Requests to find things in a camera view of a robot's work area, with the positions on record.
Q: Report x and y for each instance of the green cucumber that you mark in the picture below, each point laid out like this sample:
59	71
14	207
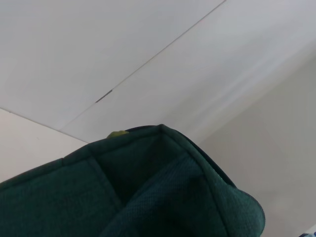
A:
118	134

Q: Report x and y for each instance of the dark teal insulated lunch bag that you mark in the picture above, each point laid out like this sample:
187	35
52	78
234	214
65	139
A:
98	192

